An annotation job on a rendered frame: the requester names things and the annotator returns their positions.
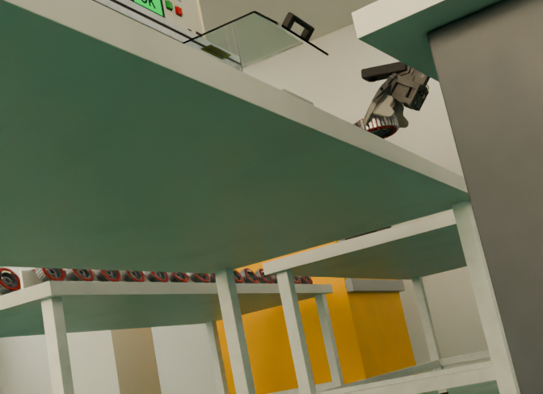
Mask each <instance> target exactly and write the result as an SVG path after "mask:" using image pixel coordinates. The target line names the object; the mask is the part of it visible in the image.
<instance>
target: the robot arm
mask: <svg viewBox="0 0 543 394"><path fill-rule="evenodd" d="M361 77H362V78H363V79H364V80H365V81H367V82H375V81H380V80H384V79H387V80H386V81H385V82H384V83H383V84H382V85H381V87H380V88H379V89H378V91H377V92H376V94H375V96H374V98H373V100H372V102H371V104H370V106H369V108H368V110H367V113H366V115H365V117H364V126H367V124H368V123H369V122H370V121H371V119H372V117H373V116H374V115H379V116H384V117H390V116H392V115H396V117H397V121H398V126H399V127H400V128H407V127H408V125H409V121H408V120H407V119H406V117H405V116H404V115H403V111H404V107H408V108H410V109H411V110H412V109H414V110H416V111H420V109H421V107H422V105H423V103H424V101H425V99H426V97H427V95H428V93H429V91H428V90H429V86H428V88H427V87H426V86H427V83H428V81H429V79H430V77H428V76H427V75H425V74H423V73H421V72H419V71H418V70H416V69H413V68H411V67H410V66H409V65H406V64H404V63H402V62H401V61H399V62H394V63H390V64H386V65H378V66H374V67H369V68H367V69H362V70H361Z"/></svg>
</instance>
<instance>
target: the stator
mask: <svg viewBox="0 0 543 394"><path fill-rule="evenodd" d="M354 125H355V126H357V127H359V128H362V129H364V130H365V131H368V132H371V133H372V134H374V135H376V136H379V137H380V138H382V139H385V138H388V137H390V136H392V135H393V134H395V133H396V132H397V131H398V129H399V126H398V121H397V117H396V115H392V116H390V117H384V116H379V115H374V116H373V117H372V119H371V121H370V122H369V123H368V124H367V126H364V119H360V120H359V121H357V122H356V123H354Z"/></svg>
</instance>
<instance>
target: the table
mask: <svg viewBox="0 0 543 394"><path fill-rule="evenodd" d="M31 270H35V271H36V274H37V276H38V278H39V279H40V280H41V281H42V283H40V284H37V285H34V286H31V287H27V288H24V289H21V284H20V278H19V276H18V275H17V274H16V273H14V272H13V271H12V270H11V269H9V268H6V267H0V293H1V294H2V295H0V337H22V336H33V335H45V338H46V345H47V351H48V363H49V370H50V376H51V383H52V389H53V394H74V384H73V378H72V371H71V366H70V359H69V347H68V342H67V335H66V334H67V333H80V332H91V331H104V330H115V329H138V328H149V327H162V326H173V325H196V324H206V329H207V334H208V343H209V347H210V352H211V357H212V361H213V370H214V375H215V380H216V385H217V394H229V390H228V385H227V381H226V376H225V368H224V363H223V358H222V353H221V345H220V340H219V336H218V331H217V323H216V321H221V320H223V318H222V314H221V306H220V300H219V296H218V291H217V283H216V278H215V274H208V273H188V276H189V278H190V279H191V280H192V282H194V283H189V278H188V276H187V274H186V273H183V272H157V271H146V272H145V275H146V277H147V279H148V280H149V281H150V282H146V281H145V275H144V273H143V272H142V271H133V270H120V271H118V270H95V271H92V270H83V269H64V270H63V269H58V268H47V270H46V268H35V269H31ZM65 271H66V274H67V275H68V277H69V279H70V280H71V281H65ZM93 272H95V275H96V277H97V278H98V279H99V281H100V282H99V281H94V280H95V275H94V273H93ZM233 272H234V280H235V284H236V289H237V293H238V302H239V306H240V310H241V315H244V314H247V313H251V312H257V311H261V310H264V309H268V308H274V307H277V306H281V305H282V301H281V297H280V289H279V285H278V281H277V277H276V275H265V274H264V271H263V269H262V268H259V269H258V270H257V271H256V272H255V273H254V272H253V271H252V270H251V269H249V268H246V267H245V268H244V269H242V270H241V271H240V273H238V271H237V270H235V269H234V270H233ZM121 276H122V278H123V280H124V281H125V282H121ZM1 277H3V279H2V278H1ZM169 280H170V281H171V283H169ZM151 281H152V282H151ZM293 281H294V284H295V288H296V293H297V300H298V301H300V300H307V299H310V298H314V297H315V301H316V305H317V309H318V316H319V320H320V325H321V328H322V336H323V340H324V344H325V347H326V355H327V359H328V363H329V367H330V374H331V378H332V382H328V383H323V384H315V388H316V392H319V391H322V390H326V389H328V388H334V387H337V386H340V385H344V381H343V374H342V370H341V366H340V362H339V355H338V351H337V347H336V343H335V336H334V332H333V328H332V324H331V320H330V313H329V308H328V305H327V301H326V294H330V293H333V290H332V286H331V284H313V281H312V279H311V278H310V277H307V276H293ZM244 282H245V283H244Z"/></svg>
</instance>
